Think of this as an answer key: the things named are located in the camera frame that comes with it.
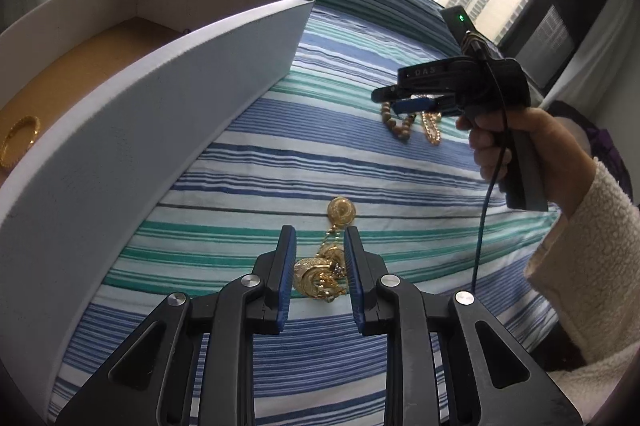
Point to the white cardboard box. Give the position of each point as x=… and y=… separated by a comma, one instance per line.
x=125, y=145

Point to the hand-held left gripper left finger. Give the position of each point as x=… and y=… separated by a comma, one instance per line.
x=287, y=276

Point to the person's right forearm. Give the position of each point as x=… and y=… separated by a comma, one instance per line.
x=590, y=266

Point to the gold bangle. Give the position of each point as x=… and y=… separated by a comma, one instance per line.
x=15, y=129

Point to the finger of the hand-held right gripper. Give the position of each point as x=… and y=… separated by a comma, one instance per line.
x=392, y=94
x=415, y=105

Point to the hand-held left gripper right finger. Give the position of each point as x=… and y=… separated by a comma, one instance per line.
x=354, y=281

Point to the dark purple cloth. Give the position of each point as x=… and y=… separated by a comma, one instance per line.
x=607, y=145

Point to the blue green striped bed sheet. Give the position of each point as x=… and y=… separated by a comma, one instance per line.
x=300, y=165

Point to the person's right hand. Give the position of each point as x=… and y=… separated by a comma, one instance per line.
x=550, y=145

